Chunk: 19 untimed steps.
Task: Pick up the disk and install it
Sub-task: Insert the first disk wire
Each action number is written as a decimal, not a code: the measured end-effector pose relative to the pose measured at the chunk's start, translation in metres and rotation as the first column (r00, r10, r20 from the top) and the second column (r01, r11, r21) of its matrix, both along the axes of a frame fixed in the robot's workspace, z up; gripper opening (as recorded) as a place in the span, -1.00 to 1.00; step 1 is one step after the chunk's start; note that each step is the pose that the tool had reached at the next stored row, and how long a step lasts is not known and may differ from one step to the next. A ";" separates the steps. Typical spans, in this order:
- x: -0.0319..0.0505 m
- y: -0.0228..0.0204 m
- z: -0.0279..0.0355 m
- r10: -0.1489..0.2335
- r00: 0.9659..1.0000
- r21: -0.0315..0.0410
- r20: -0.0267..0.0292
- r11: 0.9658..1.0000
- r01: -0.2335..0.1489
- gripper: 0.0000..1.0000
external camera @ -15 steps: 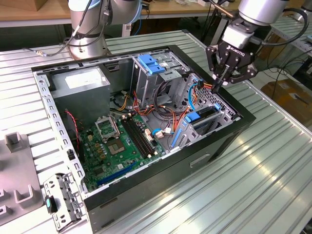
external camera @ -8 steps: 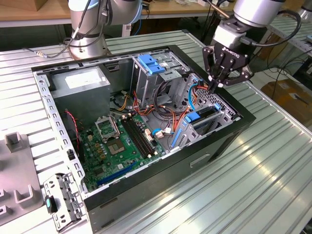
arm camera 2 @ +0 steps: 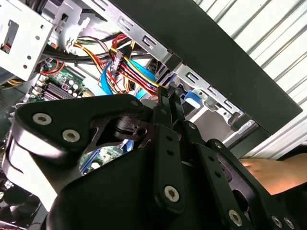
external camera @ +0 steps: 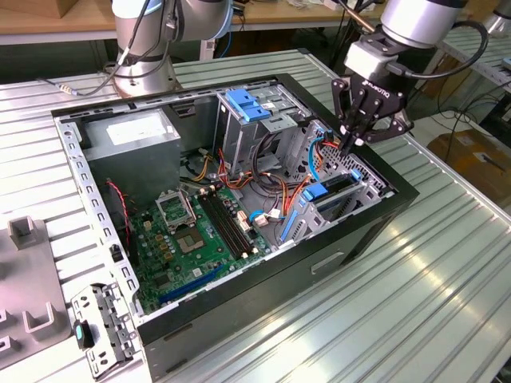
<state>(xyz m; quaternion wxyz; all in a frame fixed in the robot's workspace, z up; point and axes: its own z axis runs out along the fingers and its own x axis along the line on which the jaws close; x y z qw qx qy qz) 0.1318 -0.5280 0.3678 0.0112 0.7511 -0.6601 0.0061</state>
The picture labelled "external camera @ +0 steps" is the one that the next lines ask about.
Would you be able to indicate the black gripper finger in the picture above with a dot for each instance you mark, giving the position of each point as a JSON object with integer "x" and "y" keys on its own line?
{"x": 401, "y": 127}
{"x": 339, "y": 103}

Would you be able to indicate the hard disk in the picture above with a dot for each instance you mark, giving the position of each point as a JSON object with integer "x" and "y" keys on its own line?
{"x": 315, "y": 192}

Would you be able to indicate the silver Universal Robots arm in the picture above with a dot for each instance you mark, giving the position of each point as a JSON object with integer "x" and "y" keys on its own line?
{"x": 415, "y": 20}

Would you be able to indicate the silver background robot arm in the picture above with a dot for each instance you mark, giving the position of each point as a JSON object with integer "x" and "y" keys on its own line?
{"x": 497, "y": 24}

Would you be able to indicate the grey metal disk bay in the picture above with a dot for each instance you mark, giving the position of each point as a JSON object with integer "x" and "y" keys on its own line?
{"x": 309, "y": 223}

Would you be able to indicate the black tripod stand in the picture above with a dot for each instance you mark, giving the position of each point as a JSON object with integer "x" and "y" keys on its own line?
{"x": 339, "y": 52}

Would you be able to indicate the cardboard box with label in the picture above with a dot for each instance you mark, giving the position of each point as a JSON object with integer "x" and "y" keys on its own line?
{"x": 459, "y": 151}

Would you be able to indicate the blue plastic drive latch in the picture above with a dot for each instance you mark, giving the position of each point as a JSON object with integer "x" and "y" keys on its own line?
{"x": 247, "y": 105}

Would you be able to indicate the small white box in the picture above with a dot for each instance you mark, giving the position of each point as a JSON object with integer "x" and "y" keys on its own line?
{"x": 333, "y": 4}

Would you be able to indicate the grey metal drive cage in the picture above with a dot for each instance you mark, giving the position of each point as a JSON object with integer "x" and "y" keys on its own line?
{"x": 235, "y": 139}

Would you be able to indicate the small white connector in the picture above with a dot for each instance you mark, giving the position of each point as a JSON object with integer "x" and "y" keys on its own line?
{"x": 261, "y": 221}

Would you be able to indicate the black RAM slot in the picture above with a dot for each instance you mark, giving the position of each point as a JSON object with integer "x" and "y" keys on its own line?
{"x": 219, "y": 225}
{"x": 230, "y": 222}
{"x": 235, "y": 220}
{"x": 224, "y": 223}

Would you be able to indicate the CPU socket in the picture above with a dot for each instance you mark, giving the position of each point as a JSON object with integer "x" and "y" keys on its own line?
{"x": 189, "y": 241}

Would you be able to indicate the black open PC case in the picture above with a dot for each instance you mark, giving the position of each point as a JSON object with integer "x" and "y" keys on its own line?
{"x": 259, "y": 303}

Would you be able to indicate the grey power supply unit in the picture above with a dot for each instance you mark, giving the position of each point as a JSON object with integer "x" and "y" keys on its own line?
{"x": 131, "y": 159}

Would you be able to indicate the green motherboard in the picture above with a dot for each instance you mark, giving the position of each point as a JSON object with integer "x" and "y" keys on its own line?
{"x": 187, "y": 263}

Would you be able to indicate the blue expansion slot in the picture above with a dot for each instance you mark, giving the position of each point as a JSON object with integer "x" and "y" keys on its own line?
{"x": 191, "y": 285}

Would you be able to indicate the black case fan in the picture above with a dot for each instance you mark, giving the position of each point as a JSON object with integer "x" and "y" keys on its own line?
{"x": 120, "y": 215}

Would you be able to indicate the small brown box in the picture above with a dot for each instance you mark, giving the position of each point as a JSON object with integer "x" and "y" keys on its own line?
{"x": 66, "y": 7}

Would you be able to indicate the black latch teal button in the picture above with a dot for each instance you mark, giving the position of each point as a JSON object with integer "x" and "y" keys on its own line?
{"x": 81, "y": 333}

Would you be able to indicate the grey parts rack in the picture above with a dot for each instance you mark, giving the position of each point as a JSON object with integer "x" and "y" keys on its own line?
{"x": 28, "y": 271}

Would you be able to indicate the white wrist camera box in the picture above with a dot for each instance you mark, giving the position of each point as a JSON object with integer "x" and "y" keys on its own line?
{"x": 363, "y": 56}

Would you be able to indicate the wooden desk white frame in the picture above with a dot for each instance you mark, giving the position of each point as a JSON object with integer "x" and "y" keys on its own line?
{"x": 303, "y": 16}

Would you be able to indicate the metal slot bracket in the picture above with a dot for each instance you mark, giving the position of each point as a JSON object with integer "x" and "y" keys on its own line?
{"x": 116, "y": 319}

